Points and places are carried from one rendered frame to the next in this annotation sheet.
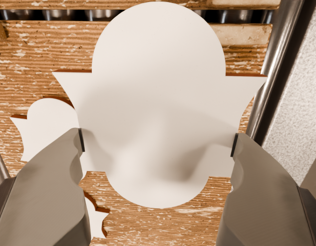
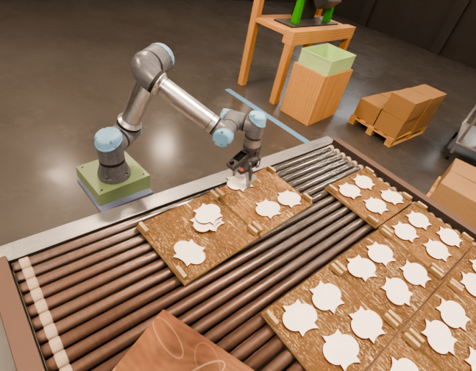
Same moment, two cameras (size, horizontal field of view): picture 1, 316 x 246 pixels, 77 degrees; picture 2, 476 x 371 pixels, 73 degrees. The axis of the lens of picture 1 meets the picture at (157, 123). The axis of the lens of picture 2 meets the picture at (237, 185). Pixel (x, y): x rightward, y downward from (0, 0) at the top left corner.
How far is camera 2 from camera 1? 1.43 m
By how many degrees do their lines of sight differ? 35
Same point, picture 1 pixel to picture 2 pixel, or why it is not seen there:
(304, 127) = (220, 177)
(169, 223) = (266, 181)
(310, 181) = (218, 168)
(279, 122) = (223, 181)
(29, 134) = (271, 213)
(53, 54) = (249, 216)
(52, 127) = (264, 210)
